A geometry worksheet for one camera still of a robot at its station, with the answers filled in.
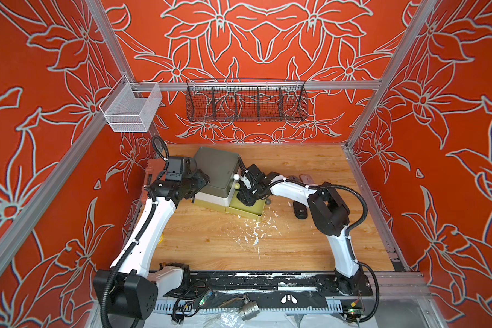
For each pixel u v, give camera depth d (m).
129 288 0.38
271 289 0.73
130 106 0.92
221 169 0.82
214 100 0.98
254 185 0.76
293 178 1.02
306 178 1.02
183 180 0.57
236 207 0.91
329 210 0.54
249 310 0.66
